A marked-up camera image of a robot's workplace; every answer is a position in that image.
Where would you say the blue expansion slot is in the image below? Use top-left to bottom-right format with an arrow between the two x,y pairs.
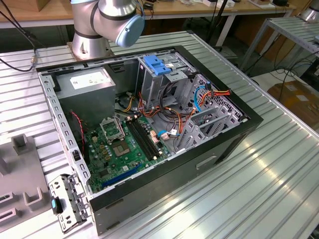
102,163 -> 143,189

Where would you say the metal socket cover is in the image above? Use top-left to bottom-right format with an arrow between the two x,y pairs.
99,117 -> 125,144

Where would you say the orange power wire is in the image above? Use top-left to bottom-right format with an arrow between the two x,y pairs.
199,86 -> 232,107

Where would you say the large cardboard box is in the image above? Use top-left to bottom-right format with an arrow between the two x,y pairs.
268,81 -> 319,122

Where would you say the thin blue board wire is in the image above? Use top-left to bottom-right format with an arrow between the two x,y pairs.
158,129 -> 181,137

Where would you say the black teal latch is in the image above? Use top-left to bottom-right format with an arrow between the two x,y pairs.
51,196 -> 64,215

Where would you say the green motherboard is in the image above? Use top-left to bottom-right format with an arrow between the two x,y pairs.
83,116 -> 172,194

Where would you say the blue plastic drive bracket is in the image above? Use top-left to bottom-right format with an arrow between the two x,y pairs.
143,55 -> 172,76

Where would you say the blue data wire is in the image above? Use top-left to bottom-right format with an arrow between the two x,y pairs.
193,84 -> 212,114

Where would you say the black RAM slot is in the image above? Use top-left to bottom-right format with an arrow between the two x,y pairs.
133,119 -> 161,157
126,120 -> 155,161

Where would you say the grey metal disk bay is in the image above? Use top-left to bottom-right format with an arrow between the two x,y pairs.
174,104 -> 244,154

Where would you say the orange black wire bundle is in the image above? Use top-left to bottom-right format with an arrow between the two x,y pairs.
122,92 -> 197,134

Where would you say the wooden workbench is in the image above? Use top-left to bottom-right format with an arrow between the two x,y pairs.
0,0 -> 297,29

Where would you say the grey power supply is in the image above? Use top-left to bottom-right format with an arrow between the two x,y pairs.
55,67 -> 117,127

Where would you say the grey parts rack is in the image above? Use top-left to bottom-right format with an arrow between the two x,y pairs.
0,133 -> 54,226

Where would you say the silver slot bracket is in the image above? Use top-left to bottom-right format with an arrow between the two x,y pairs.
48,173 -> 90,235

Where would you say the grey metal drive cage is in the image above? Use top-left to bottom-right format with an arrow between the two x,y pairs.
136,52 -> 197,110

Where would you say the cable with metal connector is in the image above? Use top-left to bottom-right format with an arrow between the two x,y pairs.
0,0 -> 38,73

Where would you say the black PC case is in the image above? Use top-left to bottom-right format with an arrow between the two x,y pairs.
35,45 -> 264,237

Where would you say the CPU socket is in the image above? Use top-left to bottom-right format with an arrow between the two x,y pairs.
111,140 -> 132,157

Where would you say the black case fan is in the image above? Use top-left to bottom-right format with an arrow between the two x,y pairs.
65,109 -> 87,162

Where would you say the silver metal drum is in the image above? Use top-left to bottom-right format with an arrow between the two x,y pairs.
298,7 -> 319,24

